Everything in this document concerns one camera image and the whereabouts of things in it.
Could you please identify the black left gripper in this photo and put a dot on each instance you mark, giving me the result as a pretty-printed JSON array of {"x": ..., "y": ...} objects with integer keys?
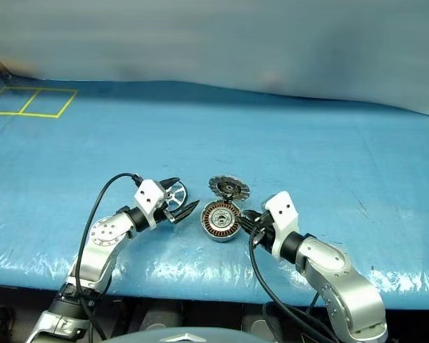
[{"x": 161, "y": 215}]

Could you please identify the silver hinged motor lid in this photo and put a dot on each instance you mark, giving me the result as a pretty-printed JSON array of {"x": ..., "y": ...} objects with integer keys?
[{"x": 229, "y": 187}]

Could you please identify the silver spoked rotor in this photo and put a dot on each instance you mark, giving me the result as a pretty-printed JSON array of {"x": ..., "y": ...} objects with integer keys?
[{"x": 179, "y": 188}]

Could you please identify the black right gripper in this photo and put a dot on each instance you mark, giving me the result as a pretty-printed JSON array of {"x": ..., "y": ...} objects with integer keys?
[{"x": 266, "y": 232}]

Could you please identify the silver round motor housing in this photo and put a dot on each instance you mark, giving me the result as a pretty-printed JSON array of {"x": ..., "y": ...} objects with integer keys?
[{"x": 220, "y": 218}]

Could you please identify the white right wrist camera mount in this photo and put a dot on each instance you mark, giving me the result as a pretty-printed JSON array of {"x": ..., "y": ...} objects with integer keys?
[{"x": 282, "y": 211}]

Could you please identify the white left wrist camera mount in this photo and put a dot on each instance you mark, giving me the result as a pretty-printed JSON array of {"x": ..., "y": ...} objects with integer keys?
[{"x": 148, "y": 194}]

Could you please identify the grey robot torso with logo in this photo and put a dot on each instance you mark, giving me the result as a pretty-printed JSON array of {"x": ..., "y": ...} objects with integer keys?
[{"x": 186, "y": 336}]

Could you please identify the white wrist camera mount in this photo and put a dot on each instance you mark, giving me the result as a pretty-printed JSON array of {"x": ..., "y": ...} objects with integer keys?
[
  {"x": 148, "y": 194},
  {"x": 282, "y": 211}
]

